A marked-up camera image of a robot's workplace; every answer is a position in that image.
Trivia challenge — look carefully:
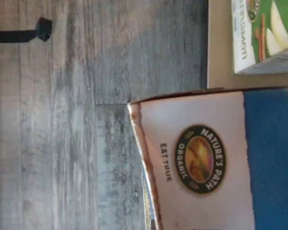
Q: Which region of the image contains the green apple cinnamon oatmeal box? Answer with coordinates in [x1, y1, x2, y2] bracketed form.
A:
[232, 0, 288, 75]

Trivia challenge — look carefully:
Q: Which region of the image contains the black metal shelving rack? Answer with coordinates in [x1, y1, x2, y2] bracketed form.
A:
[206, 0, 288, 96]

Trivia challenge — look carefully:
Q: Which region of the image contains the black thin gripper finger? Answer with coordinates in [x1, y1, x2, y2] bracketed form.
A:
[0, 18, 53, 45]

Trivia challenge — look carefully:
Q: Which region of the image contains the blue white flax oatmeal box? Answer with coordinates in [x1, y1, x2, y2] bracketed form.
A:
[126, 85, 288, 230]

